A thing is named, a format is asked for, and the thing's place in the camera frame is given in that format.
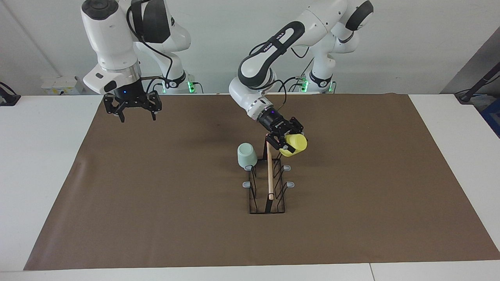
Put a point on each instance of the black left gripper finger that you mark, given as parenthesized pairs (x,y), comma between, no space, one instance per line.
(297,125)
(277,140)

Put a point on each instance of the pale green cup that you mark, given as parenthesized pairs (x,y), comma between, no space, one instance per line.
(247,156)

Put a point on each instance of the yellow cup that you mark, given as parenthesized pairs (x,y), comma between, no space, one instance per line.
(297,145)

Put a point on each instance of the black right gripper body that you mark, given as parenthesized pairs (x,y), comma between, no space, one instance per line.
(129,95)

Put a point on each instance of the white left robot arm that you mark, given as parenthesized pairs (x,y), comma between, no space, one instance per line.
(312,23)

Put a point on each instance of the white power strip box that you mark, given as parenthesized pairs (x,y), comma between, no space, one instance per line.
(62,86)

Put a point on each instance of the black stand leg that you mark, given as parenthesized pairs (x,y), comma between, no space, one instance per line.
(480,84)

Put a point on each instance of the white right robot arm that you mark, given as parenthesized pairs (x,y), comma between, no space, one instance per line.
(109,39)

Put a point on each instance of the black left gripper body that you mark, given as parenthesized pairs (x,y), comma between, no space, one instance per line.
(275,121)

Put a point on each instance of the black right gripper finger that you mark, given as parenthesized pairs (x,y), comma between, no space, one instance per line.
(154,103)
(113,107)

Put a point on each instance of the brown paper mat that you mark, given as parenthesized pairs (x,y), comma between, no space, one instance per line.
(195,234)

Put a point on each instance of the blue crate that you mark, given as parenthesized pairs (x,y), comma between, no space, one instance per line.
(493,117)

